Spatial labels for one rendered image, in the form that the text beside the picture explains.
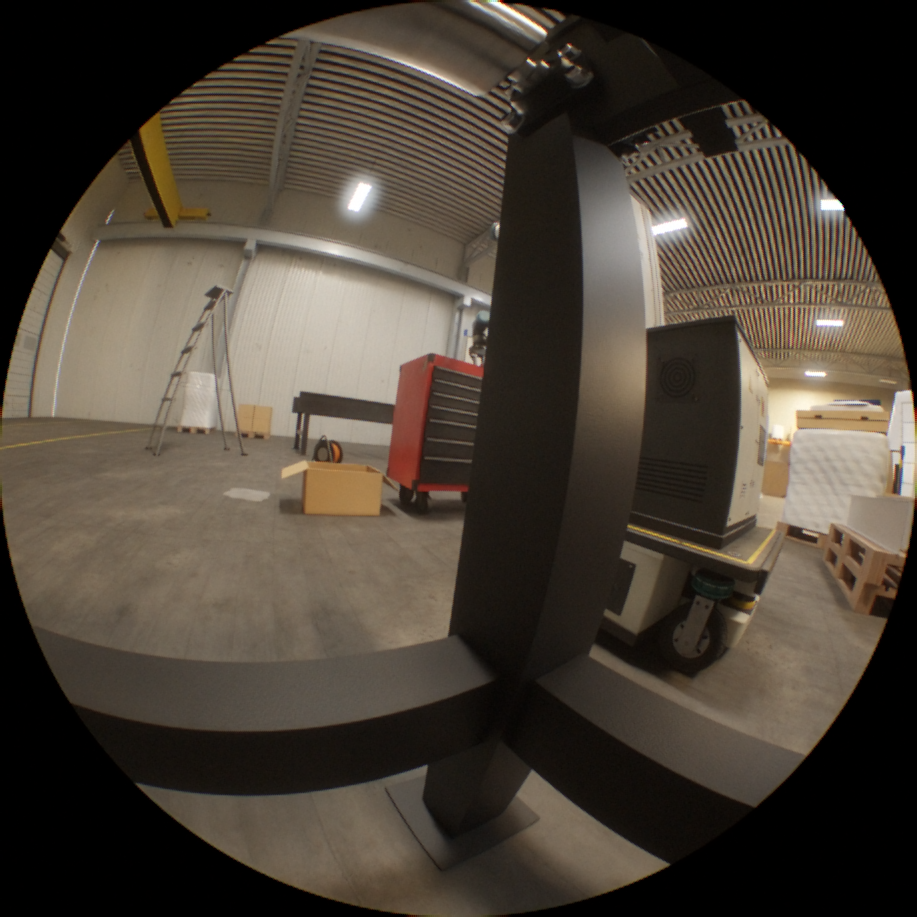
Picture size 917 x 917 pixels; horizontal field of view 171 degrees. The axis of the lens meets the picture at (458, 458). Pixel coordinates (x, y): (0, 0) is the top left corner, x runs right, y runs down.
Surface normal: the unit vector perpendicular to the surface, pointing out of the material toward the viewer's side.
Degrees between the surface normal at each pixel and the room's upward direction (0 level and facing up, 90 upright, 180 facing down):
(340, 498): 90
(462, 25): 155
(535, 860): 0
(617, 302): 90
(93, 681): 0
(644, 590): 90
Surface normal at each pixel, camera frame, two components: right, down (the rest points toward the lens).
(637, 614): -0.90, -0.08
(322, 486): 0.52, 0.11
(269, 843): 0.12, -0.99
